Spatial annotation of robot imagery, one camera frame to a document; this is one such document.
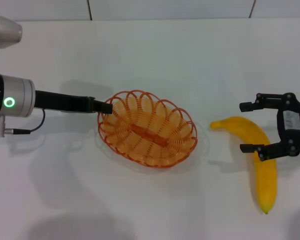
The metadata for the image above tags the yellow banana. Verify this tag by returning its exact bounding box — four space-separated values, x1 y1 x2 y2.
209 116 278 215

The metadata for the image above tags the orange wire basket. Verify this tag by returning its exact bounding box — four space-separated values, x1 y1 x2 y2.
97 89 198 169

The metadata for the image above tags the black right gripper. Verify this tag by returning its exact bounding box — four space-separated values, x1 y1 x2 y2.
239 92 300 162

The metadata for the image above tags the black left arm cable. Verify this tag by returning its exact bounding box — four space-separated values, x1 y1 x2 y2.
4 108 47 135

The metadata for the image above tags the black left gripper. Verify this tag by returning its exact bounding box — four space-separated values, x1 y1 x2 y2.
34 90 114 115

